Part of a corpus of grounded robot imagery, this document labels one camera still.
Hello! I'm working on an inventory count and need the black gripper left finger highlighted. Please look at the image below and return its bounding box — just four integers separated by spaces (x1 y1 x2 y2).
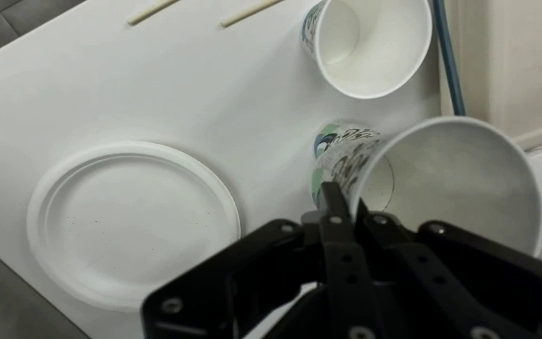
141 181 380 339

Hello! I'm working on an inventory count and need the wooden stick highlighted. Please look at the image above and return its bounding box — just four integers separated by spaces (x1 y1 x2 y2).
124 0 179 29
219 0 284 31

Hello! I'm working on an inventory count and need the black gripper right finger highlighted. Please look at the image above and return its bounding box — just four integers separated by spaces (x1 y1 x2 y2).
352 198 542 339

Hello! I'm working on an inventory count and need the white paper plate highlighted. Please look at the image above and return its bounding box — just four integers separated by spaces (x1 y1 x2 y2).
25 140 243 315

